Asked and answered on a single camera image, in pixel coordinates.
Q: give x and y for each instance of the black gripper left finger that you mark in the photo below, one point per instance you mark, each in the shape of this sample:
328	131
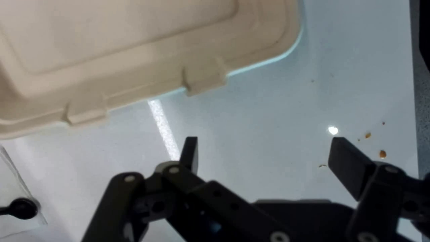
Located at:
179	201

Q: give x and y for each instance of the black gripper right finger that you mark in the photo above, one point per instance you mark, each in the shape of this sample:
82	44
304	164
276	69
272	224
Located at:
380	196

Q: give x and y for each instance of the beige clamshell food pack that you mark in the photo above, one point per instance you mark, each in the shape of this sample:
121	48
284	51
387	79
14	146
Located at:
134	44

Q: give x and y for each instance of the black ball-tipped stick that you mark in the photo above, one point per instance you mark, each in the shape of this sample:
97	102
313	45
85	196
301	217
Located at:
24	208

